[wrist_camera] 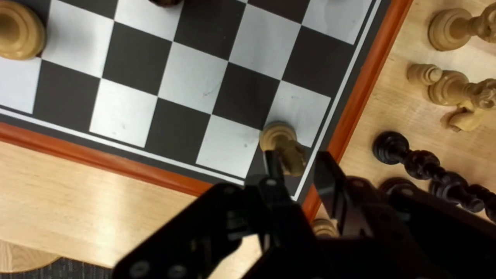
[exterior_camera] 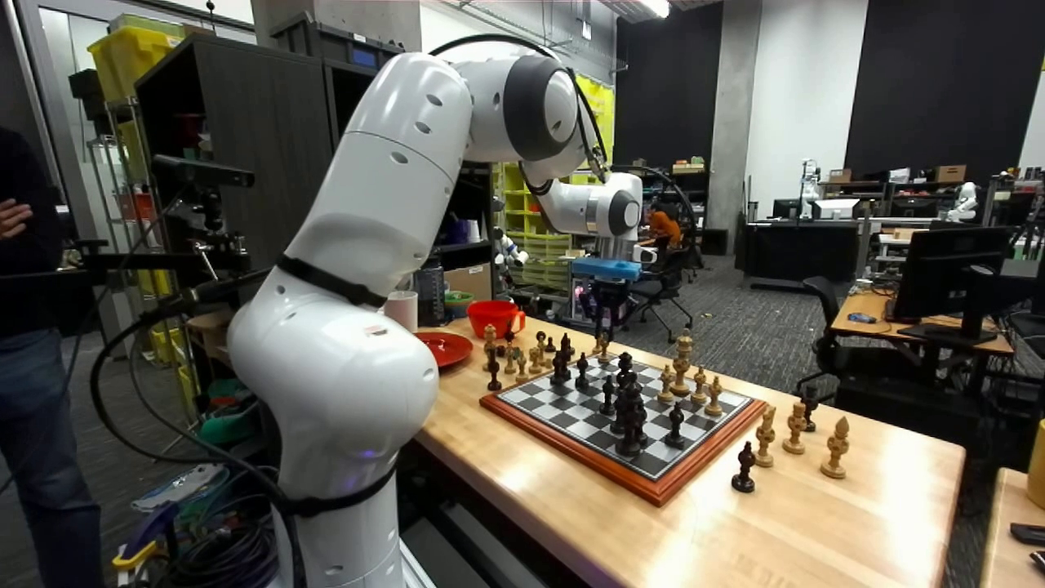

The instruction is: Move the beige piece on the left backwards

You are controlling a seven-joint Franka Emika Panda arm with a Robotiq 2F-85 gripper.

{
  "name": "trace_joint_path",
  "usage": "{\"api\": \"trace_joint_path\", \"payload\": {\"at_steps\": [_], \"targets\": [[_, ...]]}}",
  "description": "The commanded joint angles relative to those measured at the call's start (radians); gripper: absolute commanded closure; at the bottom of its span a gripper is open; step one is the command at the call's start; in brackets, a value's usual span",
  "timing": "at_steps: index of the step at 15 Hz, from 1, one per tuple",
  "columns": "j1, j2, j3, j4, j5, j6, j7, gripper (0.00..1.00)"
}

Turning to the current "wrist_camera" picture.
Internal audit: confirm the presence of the round wooden stool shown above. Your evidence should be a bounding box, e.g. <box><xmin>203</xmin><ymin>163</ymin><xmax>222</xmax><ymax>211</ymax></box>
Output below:
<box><xmin>0</xmin><ymin>239</ymin><xmax>60</xmax><ymax>274</ymax></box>

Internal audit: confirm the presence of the black chess piece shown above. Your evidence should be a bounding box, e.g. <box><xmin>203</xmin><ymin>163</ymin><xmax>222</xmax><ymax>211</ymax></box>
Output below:
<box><xmin>372</xmin><ymin>130</ymin><xmax>496</xmax><ymax>218</ymax></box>

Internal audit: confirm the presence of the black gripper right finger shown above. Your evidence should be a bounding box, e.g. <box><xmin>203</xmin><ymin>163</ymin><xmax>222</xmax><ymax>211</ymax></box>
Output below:
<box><xmin>311</xmin><ymin>150</ymin><xmax>363</xmax><ymax>234</ymax></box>

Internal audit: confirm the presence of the beige chess pawn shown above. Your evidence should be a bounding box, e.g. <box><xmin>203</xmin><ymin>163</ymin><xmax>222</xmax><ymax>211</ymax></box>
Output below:
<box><xmin>426</xmin><ymin>1</ymin><xmax>496</xmax><ymax>53</ymax></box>
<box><xmin>311</xmin><ymin>217</ymin><xmax>339</xmax><ymax>239</ymax></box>
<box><xmin>406</xmin><ymin>62</ymin><xmax>496</xmax><ymax>132</ymax></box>
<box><xmin>259</xmin><ymin>121</ymin><xmax>307</xmax><ymax>177</ymax></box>

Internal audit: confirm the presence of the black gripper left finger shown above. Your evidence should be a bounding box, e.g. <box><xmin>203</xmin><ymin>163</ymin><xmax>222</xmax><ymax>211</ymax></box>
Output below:
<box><xmin>257</xmin><ymin>149</ymin><xmax>302</xmax><ymax>218</ymax></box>

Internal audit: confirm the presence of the tall beige chess piece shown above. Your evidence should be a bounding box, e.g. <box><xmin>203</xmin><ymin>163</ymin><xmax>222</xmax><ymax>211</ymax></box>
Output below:
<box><xmin>0</xmin><ymin>0</ymin><xmax>46</xmax><ymax>60</ymax></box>

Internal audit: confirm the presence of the chessboard with red wooden frame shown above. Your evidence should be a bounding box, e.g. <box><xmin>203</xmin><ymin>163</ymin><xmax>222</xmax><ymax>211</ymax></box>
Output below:
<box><xmin>0</xmin><ymin>0</ymin><xmax>415</xmax><ymax>222</ymax></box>

